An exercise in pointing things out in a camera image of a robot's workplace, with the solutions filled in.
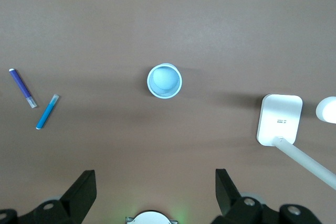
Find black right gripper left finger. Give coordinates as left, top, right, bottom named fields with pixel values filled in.
left=0, top=169, right=97, bottom=224

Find blue marker pen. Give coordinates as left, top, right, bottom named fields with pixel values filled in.
left=35, top=93, right=60, bottom=131

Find purple marker pen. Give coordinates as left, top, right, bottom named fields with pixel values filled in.
left=8, top=68, right=37, bottom=109

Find light blue plastic cup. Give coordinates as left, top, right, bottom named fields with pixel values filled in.
left=146, top=62, right=183, bottom=100

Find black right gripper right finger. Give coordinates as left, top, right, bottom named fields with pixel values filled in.
left=212, top=168, right=322, bottom=224

